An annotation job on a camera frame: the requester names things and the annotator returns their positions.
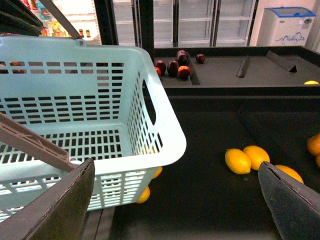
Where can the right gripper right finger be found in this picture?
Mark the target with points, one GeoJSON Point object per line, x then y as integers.
{"type": "Point", "coordinates": [294, 207]}

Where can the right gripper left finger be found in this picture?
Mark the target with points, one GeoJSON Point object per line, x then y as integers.
{"type": "Point", "coordinates": [58, 213]}

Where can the brown basket handle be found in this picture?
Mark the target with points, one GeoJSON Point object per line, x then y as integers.
{"type": "Point", "coordinates": [22, 138]}

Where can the light teal plastic basket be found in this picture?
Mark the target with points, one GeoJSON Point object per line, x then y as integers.
{"type": "Point", "coordinates": [99, 102]}

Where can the yellow lemon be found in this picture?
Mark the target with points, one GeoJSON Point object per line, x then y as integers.
{"type": "Point", "coordinates": [291, 172]}
{"type": "Point", "coordinates": [238, 161]}
{"type": "Point", "coordinates": [257, 156]}

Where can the dark wooden display stand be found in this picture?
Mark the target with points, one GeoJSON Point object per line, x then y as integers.
{"type": "Point", "coordinates": [198, 197]}

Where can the black triangular divider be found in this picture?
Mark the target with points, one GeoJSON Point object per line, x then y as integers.
{"type": "Point", "coordinates": [241, 73]}

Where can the red orange apple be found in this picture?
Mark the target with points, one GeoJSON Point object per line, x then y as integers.
{"type": "Point", "coordinates": [183, 72]}

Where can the dark red apple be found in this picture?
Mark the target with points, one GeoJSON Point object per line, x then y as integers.
{"type": "Point", "coordinates": [162, 66]}

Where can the white chest freezer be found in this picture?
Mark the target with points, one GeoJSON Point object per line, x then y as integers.
{"type": "Point", "coordinates": [285, 26]}

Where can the dark purple fruit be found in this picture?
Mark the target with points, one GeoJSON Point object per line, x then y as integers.
{"type": "Point", "coordinates": [182, 57]}

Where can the glass display fridge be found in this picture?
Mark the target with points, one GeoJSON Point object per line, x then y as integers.
{"type": "Point", "coordinates": [187, 23]}

